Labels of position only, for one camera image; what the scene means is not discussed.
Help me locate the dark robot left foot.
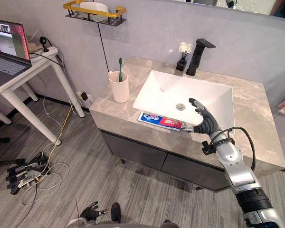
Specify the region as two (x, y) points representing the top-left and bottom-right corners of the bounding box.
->
(111, 202), (122, 224)

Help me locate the white soap dish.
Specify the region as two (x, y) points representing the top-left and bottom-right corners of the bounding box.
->
(79, 1), (109, 21)

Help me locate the black device with cables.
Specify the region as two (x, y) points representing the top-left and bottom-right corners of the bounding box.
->
(5, 153), (51, 196)

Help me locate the black diffuser with white flower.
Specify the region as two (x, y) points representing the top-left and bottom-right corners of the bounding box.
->
(176, 41), (193, 71)

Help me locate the white rectangular sink basin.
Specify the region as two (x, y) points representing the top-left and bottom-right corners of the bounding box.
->
(132, 70), (235, 134)

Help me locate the white floor cable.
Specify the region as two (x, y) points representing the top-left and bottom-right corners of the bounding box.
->
(19, 99), (73, 207)

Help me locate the thin black hanging cable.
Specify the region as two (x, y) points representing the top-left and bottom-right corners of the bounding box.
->
(97, 22), (110, 72)

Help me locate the beige plastic cup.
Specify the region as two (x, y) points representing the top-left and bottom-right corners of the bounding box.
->
(108, 70), (130, 104)

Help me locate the yellow black wall shelf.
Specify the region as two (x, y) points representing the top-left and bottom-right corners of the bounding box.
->
(63, 0), (127, 27)

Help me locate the yellow cable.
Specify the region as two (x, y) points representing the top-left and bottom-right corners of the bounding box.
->
(47, 94), (83, 167)

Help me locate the grey marble vanity cabinet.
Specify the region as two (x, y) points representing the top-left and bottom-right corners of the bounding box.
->
(88, 56), (285, 192)

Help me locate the robot body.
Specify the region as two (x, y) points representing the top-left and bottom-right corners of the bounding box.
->
(68, 218), (173, 228)

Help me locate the white side table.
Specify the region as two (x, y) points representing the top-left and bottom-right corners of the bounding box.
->
(0, 46), (86, 146)

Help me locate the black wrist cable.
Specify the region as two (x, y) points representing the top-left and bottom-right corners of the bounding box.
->
(208, 126), (257, 172)

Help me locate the open laptop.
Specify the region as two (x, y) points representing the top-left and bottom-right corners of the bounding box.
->
(0, 19), (32, 88)

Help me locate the black faucet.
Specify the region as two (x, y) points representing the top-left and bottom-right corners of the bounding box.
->
(186, 38), (217, 76)

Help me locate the green toothbrush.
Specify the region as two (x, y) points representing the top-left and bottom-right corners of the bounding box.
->
(118, 57), (124, 83)

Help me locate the blue red toothpaste tube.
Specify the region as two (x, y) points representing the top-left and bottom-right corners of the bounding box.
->
(137, 111), (189, 132)

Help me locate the black plug in wall outlet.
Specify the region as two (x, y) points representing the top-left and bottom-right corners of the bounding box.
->
(76, 91), (89, 101)

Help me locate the wall mirror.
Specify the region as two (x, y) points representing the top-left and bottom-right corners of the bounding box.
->
(172, 0), (285, 20)

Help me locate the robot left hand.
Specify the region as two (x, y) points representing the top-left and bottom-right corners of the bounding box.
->
(80, 201), (108, 224)

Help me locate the white power strip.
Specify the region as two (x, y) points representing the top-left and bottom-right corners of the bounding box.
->
(41, 46), (59, 57)

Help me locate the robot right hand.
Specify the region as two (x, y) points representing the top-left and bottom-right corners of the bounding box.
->
(180, 97), (223, 137)

